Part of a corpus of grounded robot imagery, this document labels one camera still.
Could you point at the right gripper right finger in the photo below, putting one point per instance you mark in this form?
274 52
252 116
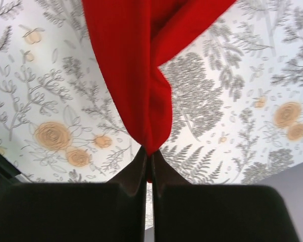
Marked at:
187 212

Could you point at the floral patterned table mat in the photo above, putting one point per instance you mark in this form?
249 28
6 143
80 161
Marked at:
237 94

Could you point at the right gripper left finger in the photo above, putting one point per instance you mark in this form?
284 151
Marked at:
110 211

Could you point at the red t shirt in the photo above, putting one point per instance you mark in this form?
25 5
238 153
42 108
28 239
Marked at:
130 40

